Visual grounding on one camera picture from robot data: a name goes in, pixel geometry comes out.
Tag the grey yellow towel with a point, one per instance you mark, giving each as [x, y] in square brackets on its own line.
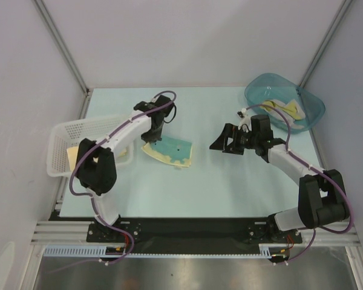
[292, 111]

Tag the green towel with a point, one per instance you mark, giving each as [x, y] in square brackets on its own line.
[170, 151]

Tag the right rear aluminium post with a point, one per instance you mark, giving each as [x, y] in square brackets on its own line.
[334, 26]

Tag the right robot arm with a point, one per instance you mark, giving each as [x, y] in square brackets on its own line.
[321, 197]

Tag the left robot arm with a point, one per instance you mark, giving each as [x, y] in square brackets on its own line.
[95, 172]

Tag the aluminium front frame rail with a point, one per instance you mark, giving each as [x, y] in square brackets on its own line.
[77, 232]

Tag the left rear aluminium post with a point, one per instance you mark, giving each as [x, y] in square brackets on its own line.
[60, 43]

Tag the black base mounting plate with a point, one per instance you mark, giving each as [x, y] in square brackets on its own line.
[196, 231]

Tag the yellow face towel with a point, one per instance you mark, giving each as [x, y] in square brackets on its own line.
[123, 159]

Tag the light blue cable duct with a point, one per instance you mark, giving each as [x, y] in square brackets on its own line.
[254, 251]

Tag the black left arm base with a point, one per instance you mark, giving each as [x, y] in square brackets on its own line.
[99, 233]

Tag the teal plastic basin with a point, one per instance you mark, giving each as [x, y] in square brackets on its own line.
[285, 102]

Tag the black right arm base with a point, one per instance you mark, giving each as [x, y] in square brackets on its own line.
[265, 230]

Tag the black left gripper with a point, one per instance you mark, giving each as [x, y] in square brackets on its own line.
[151, 138]

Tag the white perforated plastic basket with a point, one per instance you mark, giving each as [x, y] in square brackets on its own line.
[70, 134]

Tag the aluminium post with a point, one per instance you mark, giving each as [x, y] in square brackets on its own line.
[334, 26]
[60, 43]

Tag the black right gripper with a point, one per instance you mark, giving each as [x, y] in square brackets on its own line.
[232, 139]

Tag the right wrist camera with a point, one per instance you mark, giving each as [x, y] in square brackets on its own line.
[245, 122]

